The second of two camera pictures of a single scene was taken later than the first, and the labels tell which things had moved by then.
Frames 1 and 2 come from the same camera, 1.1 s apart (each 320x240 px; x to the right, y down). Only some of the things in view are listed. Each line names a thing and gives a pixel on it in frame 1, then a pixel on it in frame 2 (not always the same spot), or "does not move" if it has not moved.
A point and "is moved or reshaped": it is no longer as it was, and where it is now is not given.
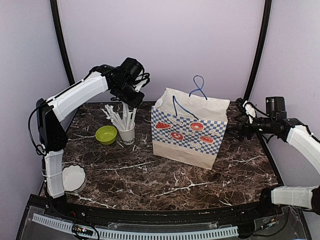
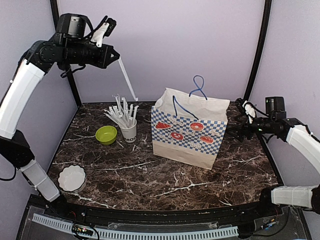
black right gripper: x=242 y=127 does not move
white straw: x=125 y=115 is moved or reshaped
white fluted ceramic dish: x=73 y=178 does not move
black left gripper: x=135 y=102 → x=104 y=60
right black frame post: x=267 y=13 does not move
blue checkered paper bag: x=189 y=127 does not move
